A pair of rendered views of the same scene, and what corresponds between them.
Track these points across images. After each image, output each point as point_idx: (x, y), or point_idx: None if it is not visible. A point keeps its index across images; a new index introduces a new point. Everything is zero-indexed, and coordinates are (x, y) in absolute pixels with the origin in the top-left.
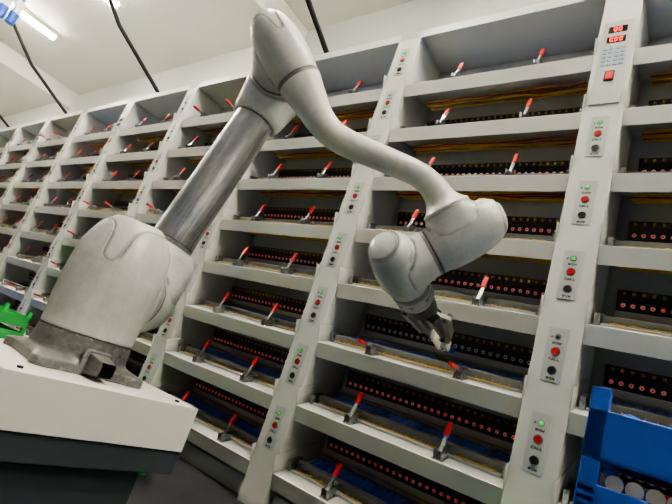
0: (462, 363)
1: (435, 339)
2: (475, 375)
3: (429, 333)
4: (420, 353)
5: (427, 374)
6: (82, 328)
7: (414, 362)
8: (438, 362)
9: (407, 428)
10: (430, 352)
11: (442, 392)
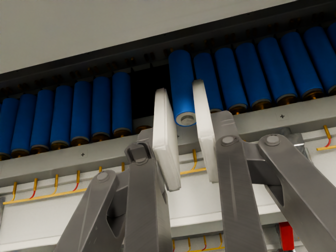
0: (207, 53)
1: (176, 157)
2: (320, 126)
3: (167, 202)
4: (83, 90)
5: (203, 224)
6: None
7: (117, 173)
8: (188, 145)
9: (182, 236)
10: (97, 58)
11: (262, 223)
